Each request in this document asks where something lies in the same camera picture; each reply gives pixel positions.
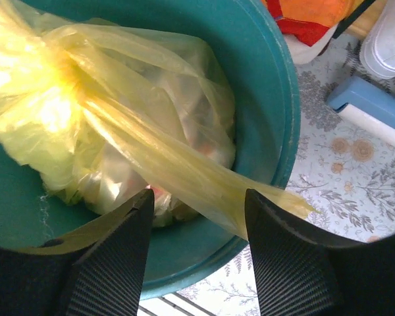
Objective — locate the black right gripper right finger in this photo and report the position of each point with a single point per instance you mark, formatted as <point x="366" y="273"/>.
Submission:
<point x="301" y="269"/>

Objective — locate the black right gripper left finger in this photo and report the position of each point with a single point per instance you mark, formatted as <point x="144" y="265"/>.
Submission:
<point x="108" y="278"/>

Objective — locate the yellow plastic trash bag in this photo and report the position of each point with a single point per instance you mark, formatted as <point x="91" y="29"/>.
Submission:
<point x="102" y="111"/>

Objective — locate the teal plastic trash bin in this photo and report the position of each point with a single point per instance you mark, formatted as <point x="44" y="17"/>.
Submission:
<point x="250" y="48"/>

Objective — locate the white roll container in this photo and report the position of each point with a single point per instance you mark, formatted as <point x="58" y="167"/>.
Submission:
<point x="377" y="53"/>

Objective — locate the blue handled broom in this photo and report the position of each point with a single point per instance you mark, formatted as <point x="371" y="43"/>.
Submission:
<point x="365" y="105"/>

